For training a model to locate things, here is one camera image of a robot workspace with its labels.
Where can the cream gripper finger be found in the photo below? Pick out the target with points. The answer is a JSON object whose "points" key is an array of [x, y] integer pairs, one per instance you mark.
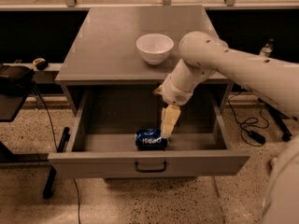
{"points": [[169, 118], [158, 90]]}

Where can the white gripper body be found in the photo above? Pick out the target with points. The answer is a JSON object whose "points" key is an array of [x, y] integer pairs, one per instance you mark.
{"points": [[172, 93]]}

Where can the blue pepsi can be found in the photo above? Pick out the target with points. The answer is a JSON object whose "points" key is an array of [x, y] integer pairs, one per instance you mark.
{"points": [[150, 139]]}

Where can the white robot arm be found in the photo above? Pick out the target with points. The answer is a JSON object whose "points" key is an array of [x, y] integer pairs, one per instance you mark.
{"points": [[274, 81]]}

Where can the open grey top drawer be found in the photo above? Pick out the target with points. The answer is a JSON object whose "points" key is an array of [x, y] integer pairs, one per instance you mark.
{"points": [[103, 140]]}

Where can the white ceramic bowl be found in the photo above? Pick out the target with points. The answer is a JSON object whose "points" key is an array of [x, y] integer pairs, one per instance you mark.
{"points": [[154, 48]]}

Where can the grey metal cabinet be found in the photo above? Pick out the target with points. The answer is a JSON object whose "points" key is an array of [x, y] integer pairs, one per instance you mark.
{"points": [[104, 50]]}

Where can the clear plastic bottle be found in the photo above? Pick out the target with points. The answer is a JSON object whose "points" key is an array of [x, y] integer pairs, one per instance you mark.
{"points": [[267, 48]]}

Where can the yellow black tape measure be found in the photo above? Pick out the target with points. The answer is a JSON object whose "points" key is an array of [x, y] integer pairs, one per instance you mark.
{"points": [[40, 63]]}

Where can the black device on stand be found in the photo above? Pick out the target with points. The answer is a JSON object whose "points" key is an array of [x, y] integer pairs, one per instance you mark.
{"points": [[15, 80]]}

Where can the black stand with legs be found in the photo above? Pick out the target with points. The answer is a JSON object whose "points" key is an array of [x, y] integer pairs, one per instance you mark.
{"points": [[27, 141]]}

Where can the black drawer handle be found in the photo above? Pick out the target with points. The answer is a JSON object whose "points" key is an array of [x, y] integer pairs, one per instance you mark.
{"points": [[148, 168]]}

